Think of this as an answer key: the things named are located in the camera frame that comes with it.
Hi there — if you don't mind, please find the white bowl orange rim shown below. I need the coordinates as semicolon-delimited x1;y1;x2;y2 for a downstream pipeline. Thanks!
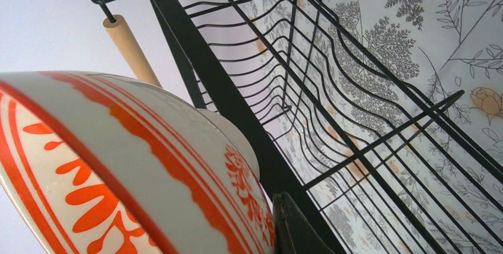
1;71;276;253

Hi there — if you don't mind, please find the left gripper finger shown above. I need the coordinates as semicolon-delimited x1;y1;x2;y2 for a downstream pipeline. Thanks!
272;192;333;254

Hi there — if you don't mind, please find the floral patterned table mat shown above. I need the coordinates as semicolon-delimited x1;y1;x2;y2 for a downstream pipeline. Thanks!
239;0;502;253

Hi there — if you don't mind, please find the black wire dish rack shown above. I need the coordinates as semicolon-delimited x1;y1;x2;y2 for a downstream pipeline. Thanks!
85;0;503;254

